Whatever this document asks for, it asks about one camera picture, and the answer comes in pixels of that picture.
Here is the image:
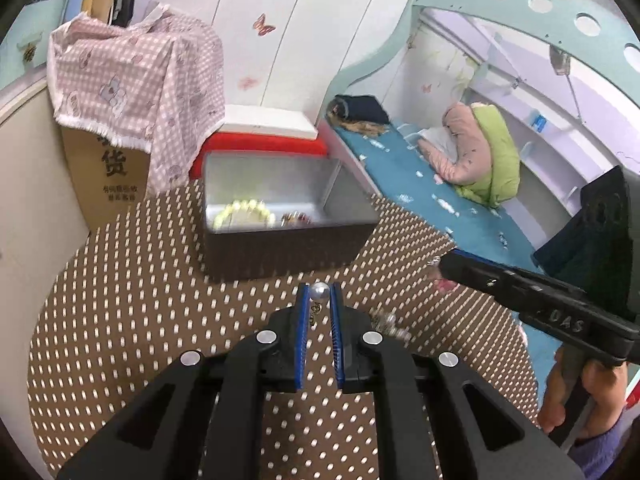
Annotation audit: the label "person's right hand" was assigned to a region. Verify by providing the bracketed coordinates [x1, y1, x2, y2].
[539, 352, 630, 438]

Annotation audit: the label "grey clip fan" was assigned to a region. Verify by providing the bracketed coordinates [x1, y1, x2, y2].
[549, 45, 571, 76]

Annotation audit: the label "person's right forearm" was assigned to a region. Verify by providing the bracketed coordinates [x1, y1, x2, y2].
[567, 417, 631, 480]

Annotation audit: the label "silver bead pendant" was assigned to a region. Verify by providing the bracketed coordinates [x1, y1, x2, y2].
[309, 282, 331, 330]

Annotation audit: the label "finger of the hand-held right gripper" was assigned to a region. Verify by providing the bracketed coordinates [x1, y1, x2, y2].
[439, 250, 531, 311]

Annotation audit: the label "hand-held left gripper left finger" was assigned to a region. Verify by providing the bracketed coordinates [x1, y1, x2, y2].
[56, 282, 313, 480]

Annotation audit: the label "dark folded clothes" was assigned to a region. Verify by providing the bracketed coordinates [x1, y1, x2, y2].
[332, 94, 391, 126]

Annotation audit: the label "pink checked cloth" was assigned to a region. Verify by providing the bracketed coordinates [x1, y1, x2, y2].
[47, 4, 226, 196]

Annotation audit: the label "blue bed sheet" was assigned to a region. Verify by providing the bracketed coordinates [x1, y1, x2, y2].
[327, 120, 571, 361]

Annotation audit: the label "teal bunk bed frame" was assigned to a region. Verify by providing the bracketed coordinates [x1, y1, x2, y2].
[315, 0, 640, 126]

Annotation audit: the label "silver beaded charm bracelet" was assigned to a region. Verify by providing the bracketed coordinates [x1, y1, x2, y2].
[372, 310, 412, 341]

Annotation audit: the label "cardboard box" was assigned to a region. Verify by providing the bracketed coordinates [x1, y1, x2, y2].
[60, 122, 151, 228]

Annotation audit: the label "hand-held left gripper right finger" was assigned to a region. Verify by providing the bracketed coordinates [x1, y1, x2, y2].
[329, 282, 586, 480]

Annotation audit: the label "white wardrobe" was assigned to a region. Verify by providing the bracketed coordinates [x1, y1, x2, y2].
[125, 0, 426, 126]

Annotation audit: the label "teal drawer unit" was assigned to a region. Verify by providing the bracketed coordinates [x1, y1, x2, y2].
[0, 0, 76, 86]

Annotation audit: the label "red stool white top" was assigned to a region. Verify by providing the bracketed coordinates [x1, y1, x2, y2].
[189, 131, 328, 181]

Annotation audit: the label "green blanket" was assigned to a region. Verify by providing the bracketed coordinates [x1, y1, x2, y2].
[455, 102, 522, 209]

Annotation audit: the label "pink quilt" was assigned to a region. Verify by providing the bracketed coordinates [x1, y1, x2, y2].
[417, 101, 493, 188]

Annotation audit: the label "purple bed wall shelf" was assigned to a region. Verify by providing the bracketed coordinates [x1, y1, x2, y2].
[420, 7, 640, 221]

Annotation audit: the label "white board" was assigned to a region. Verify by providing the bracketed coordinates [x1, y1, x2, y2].
[220, 104, 319, 142]

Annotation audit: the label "white pillow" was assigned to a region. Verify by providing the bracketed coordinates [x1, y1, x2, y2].
[417, 127, 458, 153]

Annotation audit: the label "cream cabinet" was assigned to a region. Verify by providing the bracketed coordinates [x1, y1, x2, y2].
[0, 67, 91, 281]

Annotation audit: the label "brown butterfly sticker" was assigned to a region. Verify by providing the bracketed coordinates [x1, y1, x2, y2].
[252, 12, 277, 37]

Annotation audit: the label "brown polka dot tablecloth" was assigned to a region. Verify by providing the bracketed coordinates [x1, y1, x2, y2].
[27, 180, 538, 480]

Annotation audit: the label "khaki folded clothes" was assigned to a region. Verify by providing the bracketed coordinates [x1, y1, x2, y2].
[327, 110, 388, 136]

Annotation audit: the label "grey metal tin box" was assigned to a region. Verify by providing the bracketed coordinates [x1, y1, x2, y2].
[201, 150, 381, 283]

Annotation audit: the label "white bead bracelet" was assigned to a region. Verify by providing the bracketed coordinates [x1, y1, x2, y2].
[212, 199, 277, 231]

